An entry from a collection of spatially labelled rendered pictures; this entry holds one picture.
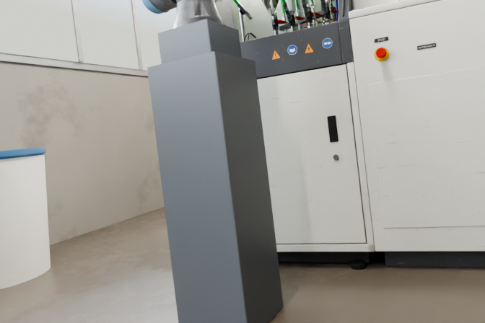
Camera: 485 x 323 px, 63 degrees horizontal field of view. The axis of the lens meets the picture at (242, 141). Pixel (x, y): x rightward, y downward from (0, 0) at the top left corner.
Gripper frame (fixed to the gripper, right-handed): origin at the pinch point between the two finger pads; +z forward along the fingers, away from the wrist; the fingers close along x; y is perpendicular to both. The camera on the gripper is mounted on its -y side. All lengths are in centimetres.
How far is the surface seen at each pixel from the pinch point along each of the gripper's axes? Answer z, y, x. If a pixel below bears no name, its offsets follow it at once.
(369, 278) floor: 111, 30, 33
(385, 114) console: 53, 23, 44
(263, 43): 19.0, 22.8, 1.1
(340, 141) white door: 62, 22, 27
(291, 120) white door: 51, 22, 9
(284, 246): 102, 22, 0
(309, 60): 28.9, 22.7, 18.8
